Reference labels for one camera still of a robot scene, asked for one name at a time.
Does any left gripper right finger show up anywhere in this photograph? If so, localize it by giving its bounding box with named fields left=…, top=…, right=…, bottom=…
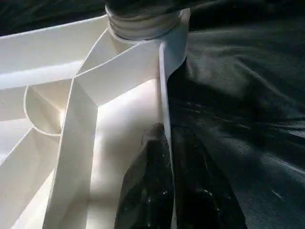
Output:
left=170, top=126, right=248, bottom=229

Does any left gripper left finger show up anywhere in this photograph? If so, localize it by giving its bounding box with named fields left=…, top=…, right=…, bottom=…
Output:
left=114, top=123, right=176, bottom=229

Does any white plastic table top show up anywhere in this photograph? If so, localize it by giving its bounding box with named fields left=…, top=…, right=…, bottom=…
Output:
left=0, top=7, right=192, bottom=229

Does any white plastic table leg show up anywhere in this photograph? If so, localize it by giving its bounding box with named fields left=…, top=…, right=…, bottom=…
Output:
left=104, top=0, right=184, bottom=42

